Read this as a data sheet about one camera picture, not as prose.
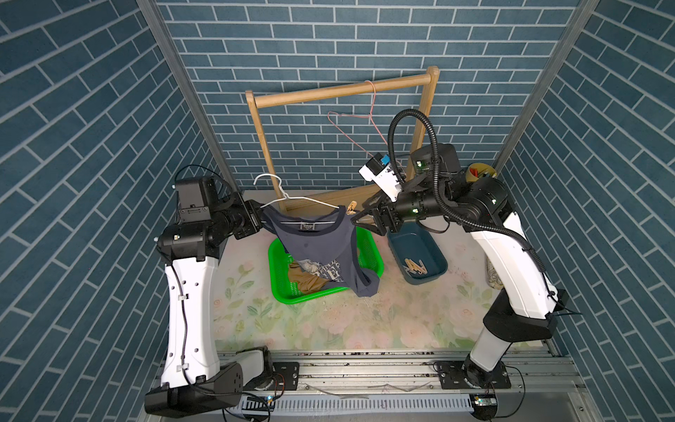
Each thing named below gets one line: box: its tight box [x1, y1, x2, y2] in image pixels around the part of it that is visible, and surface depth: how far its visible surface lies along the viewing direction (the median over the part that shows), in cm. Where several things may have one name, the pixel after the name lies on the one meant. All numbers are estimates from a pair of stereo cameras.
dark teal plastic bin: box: [387, 220, 449, 285], surface depth 99 cm
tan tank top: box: [288, 261, 330, 294], surface depth 91 cm
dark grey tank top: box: [261, 203, 381, 297], surface depth 72 cm
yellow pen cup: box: [465, 162, 498, 183], surface depth 114 cm
